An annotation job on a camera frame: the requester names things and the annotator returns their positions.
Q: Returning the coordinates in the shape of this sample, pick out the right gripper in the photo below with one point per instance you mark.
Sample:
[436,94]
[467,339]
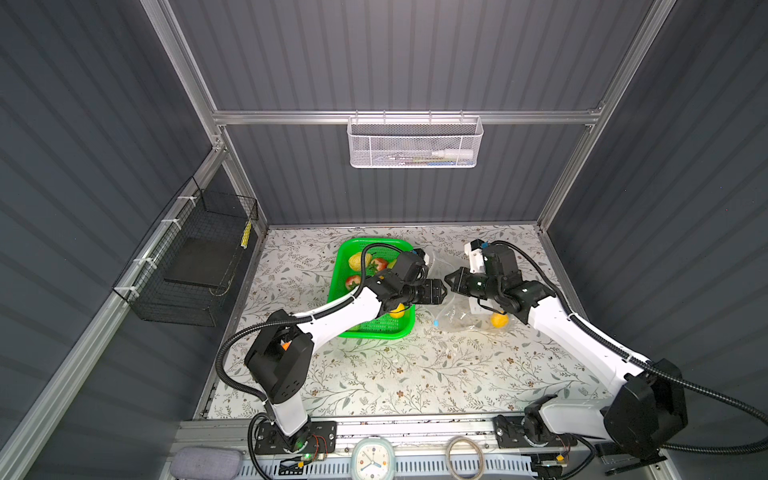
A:
[459,284]

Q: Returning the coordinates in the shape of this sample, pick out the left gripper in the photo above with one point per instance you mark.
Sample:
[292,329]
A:
[432,291]

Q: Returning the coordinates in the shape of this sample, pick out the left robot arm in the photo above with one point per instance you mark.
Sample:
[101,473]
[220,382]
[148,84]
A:
[281,354]

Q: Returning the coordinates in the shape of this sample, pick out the black clamp tool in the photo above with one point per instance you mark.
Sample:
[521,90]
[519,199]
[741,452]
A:
[635,465]

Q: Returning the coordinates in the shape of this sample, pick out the white wire mesh basket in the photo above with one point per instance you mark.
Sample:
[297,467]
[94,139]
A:
[414,142]

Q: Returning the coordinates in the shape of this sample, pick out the green plastic basket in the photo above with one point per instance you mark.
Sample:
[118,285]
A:
[385,327]

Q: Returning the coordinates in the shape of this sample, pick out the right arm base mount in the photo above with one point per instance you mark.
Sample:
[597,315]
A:
[519,431]

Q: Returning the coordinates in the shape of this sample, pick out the pale yellow pear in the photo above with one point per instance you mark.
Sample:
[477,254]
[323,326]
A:
[359,262]

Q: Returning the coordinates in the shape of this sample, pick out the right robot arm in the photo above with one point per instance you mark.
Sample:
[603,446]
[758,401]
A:
[644,406]

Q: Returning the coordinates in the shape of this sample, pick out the clear zip top bag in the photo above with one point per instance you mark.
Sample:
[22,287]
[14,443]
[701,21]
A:
[458,313]

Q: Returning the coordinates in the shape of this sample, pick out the black wire basket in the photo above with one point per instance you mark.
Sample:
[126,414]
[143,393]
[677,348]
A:
[192,270]

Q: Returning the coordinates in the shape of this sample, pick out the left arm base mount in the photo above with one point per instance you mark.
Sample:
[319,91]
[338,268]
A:
[316,437]

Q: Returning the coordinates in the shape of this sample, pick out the red apple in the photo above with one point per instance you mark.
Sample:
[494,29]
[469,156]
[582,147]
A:
[352,282]

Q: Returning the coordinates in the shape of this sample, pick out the grey cloth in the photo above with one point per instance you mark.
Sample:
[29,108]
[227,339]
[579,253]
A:
[206,463]

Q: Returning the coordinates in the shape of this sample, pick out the white analog clock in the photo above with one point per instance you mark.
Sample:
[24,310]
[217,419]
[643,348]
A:
[373,458]

